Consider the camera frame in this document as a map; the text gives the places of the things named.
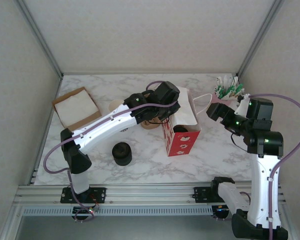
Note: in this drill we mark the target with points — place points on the stack of paper cups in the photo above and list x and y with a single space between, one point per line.
115 106

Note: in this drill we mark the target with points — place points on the aluminium front rail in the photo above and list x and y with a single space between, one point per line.
150 193

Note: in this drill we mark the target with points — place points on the pink holder cup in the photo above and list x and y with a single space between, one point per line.
222 101

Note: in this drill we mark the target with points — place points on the aluminium back rail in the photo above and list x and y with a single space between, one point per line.
115 73

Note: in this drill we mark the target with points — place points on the green white stick packet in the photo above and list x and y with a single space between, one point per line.
226 83
240 89
218 83
233 85

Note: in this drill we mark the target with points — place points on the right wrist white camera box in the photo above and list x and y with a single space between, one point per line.
243 105

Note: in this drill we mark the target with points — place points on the black controller board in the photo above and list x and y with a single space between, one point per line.
83 211
221 211

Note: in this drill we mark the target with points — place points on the brown cardboard tray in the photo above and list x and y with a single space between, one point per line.
82 122

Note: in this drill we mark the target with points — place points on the stack of black cup lids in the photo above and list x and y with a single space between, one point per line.
121 152

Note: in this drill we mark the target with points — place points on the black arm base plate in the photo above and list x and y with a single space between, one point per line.
201 193
97 193

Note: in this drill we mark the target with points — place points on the aluminium frame post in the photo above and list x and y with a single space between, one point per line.
261 37
40 37

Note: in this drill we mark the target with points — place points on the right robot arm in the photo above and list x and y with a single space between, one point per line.
263 187

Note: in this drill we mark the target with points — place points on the red printed paper gift bag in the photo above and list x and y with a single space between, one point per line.
182 145

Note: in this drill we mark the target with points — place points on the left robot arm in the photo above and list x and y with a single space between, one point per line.
102 127

